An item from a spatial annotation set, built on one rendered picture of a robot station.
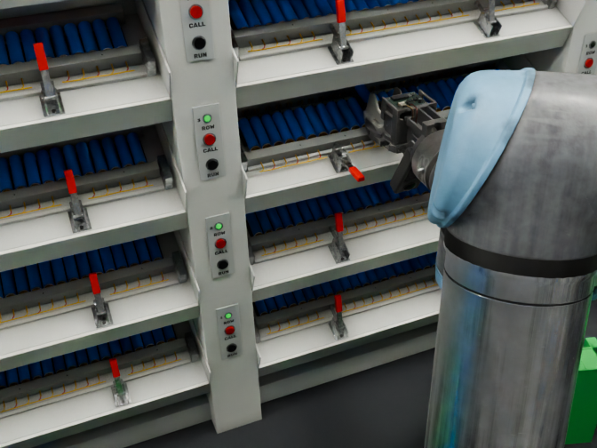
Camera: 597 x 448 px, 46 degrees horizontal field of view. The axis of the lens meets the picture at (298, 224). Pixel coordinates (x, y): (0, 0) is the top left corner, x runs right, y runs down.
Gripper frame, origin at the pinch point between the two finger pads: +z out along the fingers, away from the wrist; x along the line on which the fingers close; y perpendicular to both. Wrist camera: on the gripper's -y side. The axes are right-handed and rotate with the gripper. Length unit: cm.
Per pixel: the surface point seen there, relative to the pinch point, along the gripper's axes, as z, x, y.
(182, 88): -7.3, 34.9, 14.2
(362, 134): -3.7, 4.0, -2.0
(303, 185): -8.3, 17.0, -6.3
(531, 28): -6.4, -25.6, 13.1
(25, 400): -3, 69, -42
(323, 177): -7.7, 13.1, -6.1
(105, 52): 0.2, 43.7, 18.2
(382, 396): -15, 2, -59
